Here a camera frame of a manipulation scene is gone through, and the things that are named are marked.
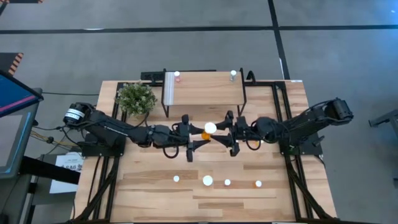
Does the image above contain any white printed paper sheet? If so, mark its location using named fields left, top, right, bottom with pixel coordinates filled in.
left=49, top=151, right=85, bottom=194

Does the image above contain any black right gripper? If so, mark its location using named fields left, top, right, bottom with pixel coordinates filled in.
left=211, top=110, right=257, bottom=157

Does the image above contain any grey metal stand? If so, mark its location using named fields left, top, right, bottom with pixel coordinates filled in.
left=368, top=108, right=398, bottom=129

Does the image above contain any black floor cable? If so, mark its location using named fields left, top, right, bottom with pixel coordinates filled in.
left=41, top=91, right=100, bottom=97

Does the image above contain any blue screen monitor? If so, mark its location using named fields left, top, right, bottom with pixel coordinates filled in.
left=0, top=70, right=44, bottom=119

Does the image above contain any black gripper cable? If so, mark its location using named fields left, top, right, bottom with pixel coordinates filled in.
left=244, top=136, right=262, bottom=151
left=162, top=143, right=180, bottom=159

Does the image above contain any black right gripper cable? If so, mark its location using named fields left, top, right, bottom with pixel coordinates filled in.
left=244, top=136, right=262, bottom=151

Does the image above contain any yellow cable bundle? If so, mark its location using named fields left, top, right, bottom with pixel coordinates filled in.
left=29, top=129, right=80, bottom=147

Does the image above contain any potted green plant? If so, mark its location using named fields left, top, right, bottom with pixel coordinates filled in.
left=114, top=82, right=159, bottom=118

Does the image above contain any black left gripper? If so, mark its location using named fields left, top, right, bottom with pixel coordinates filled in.
left=155, top=114, right=210, bottom=163

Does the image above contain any hazard-striped black floor mat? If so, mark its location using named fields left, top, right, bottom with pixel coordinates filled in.
left=0, top=0, right=45, bottom=4
left=0, top=52, right=24, bottom=77

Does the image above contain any wooden shelf black frame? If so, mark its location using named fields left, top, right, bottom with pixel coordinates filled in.
left=160, top=67, right=248, bottom=118

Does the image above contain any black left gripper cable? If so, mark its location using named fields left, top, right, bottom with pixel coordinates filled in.
left=162, top=143, right=180, bottom=159

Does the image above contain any black aluminium table frame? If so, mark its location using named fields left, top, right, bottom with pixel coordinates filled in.
left=72, top=79, right=338, bottom=224

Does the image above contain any black power strip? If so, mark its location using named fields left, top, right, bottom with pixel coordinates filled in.
left=140, top=71, right=165, bottom=82

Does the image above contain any black stand beam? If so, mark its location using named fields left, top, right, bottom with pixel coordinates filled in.
left=18, top=155, right=81, bottom=185

